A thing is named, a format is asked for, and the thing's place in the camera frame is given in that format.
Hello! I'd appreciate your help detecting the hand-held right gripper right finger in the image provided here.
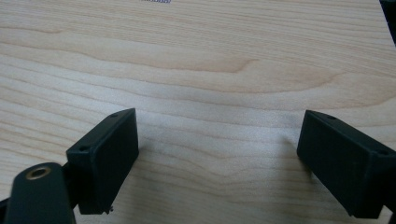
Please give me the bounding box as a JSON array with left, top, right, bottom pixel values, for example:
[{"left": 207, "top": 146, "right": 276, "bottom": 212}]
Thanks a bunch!
[{"left": 296, "top": 109, "right": 396, "bottom": 219}]

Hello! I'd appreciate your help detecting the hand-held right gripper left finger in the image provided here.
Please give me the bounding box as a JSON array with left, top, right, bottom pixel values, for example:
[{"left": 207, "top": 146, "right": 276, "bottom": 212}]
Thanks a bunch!
[{"left": 65, "top": 107, "right": 140, "bottom": 216}]

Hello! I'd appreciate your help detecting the dark object at table edge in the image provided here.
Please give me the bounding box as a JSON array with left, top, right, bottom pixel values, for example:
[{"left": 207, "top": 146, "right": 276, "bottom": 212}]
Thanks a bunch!
[{"left": 378, "top": 0, "right": 396, "bottom": 48}]

